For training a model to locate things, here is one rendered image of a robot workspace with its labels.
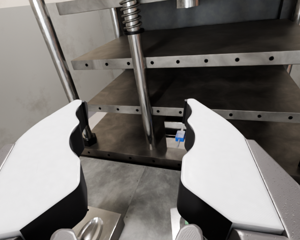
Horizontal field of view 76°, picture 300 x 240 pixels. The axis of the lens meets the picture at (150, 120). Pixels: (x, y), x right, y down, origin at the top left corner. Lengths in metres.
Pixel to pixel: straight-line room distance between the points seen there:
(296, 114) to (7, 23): 2.46
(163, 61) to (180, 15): 0.81
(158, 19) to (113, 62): 0.80
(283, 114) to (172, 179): 0.55
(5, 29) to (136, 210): 2.14
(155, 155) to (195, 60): 0.53
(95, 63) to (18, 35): 1.63
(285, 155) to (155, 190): 0.66
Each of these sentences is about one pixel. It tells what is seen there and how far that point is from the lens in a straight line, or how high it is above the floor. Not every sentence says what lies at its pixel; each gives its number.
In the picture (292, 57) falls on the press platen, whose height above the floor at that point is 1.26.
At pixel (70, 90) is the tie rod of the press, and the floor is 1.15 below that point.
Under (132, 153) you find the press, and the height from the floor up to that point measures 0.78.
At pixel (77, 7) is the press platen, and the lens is 1.03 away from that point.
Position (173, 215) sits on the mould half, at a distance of 0.70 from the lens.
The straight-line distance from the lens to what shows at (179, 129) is 1.01.
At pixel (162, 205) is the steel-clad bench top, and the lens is 0.85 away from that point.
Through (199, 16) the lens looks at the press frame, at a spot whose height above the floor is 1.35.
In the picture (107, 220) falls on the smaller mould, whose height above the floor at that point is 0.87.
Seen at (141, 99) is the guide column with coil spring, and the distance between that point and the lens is 0.93.
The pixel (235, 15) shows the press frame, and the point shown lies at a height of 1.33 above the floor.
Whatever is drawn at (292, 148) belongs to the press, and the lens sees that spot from 1.21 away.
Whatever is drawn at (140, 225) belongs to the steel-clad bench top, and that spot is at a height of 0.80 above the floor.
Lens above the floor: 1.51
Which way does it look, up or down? 32 degrees down
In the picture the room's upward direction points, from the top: 9 degrees counter-clockwise
